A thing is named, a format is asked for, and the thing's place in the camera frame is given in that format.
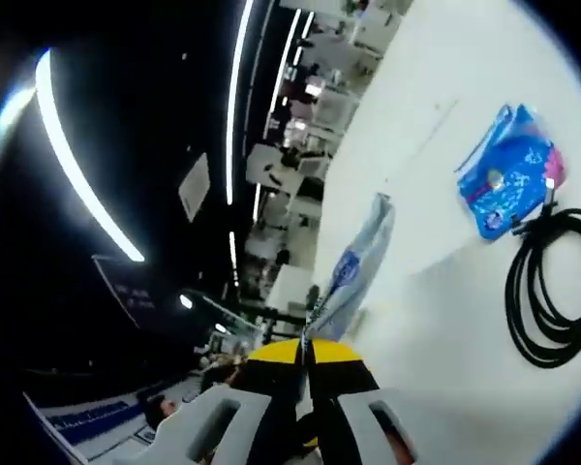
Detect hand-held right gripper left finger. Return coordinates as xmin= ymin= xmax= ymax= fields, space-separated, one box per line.
xmin=110 ymin=338 xmax=312 ymax=465

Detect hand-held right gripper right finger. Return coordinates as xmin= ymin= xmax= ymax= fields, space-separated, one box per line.
xmin=309 ymin=338 xmax=420 ymax=465

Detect light blue wipes packet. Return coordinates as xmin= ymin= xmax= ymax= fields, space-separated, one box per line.
xmin=309 ymin=192 xmax=397 ymax=340

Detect black cable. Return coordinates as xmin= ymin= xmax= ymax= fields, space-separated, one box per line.
xmin=505 ymin=187 xmax=581 ymax=370

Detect blue printed packet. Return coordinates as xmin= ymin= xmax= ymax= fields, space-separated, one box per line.
xmin=454 ymin=103 xmax=568 ymax=242

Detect dark hanging sign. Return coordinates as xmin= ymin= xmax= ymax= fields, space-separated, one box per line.
xmin=91 ymin=253 xmax=176 ymax=331

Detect white blue banner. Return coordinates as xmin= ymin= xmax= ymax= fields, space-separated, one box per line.
xmin=22 ymin=389 xmax=152 ymax=465

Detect ceiling air vent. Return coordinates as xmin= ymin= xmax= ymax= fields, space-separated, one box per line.
xmin=177 ymin=151 xmax=211 ymax=224

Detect ceiling light strip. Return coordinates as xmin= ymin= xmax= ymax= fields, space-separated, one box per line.
xmin=33 ymin=46 xmax=147 ymax=264
xmin=224 ymin=0 xmax=257 ymax=207

